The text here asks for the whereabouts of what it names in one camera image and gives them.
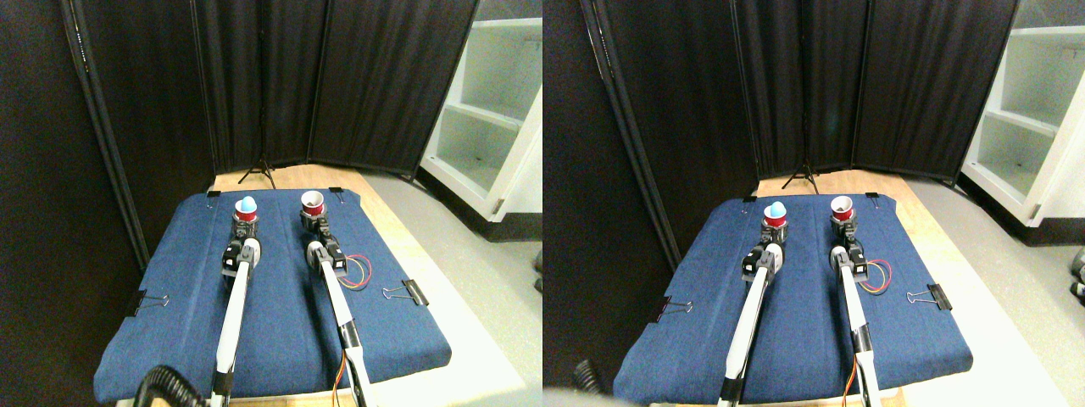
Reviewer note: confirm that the red cup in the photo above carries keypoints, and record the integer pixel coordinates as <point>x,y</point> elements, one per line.
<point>246,217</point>
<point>842,214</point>
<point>313,209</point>
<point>776,224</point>

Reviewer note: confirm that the blue ball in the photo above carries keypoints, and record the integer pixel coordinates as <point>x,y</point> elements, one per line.
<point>776,210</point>
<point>247,204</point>

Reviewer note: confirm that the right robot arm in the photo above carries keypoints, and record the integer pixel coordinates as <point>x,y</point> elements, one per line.
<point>854,305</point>
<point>337,305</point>

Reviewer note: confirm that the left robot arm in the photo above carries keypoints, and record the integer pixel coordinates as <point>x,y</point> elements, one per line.
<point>750,322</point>
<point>230,322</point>

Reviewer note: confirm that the black tripod stand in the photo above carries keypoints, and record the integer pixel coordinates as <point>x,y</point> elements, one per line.
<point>802,180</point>
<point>258,175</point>

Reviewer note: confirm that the dark blue cloth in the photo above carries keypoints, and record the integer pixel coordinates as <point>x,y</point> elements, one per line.
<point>169,339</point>
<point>695,339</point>

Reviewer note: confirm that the black curtain stand pole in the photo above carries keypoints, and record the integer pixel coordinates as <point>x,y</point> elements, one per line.
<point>106,136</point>
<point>631,136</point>

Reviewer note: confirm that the dark grey object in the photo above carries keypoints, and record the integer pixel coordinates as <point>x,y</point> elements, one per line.
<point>1078,271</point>

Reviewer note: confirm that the white shelf unit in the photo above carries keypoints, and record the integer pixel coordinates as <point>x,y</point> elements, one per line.
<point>1051,85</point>
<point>509,85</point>

